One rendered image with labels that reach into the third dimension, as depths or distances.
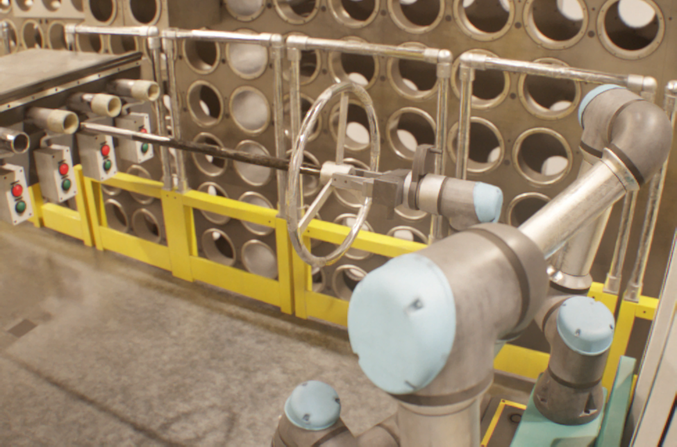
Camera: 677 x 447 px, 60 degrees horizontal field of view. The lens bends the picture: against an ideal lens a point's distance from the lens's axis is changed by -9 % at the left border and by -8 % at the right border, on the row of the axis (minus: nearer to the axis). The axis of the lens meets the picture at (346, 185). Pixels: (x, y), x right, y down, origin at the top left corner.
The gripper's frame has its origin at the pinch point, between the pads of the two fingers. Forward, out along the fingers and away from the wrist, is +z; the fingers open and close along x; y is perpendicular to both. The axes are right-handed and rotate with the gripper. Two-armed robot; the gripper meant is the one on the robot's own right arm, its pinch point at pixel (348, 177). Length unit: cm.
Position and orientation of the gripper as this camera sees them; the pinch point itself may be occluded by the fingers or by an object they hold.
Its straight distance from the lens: 130.1
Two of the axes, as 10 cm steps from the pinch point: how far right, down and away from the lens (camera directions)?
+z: -8.9, -1.8, 4.2
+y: -0.8, 9.7, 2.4
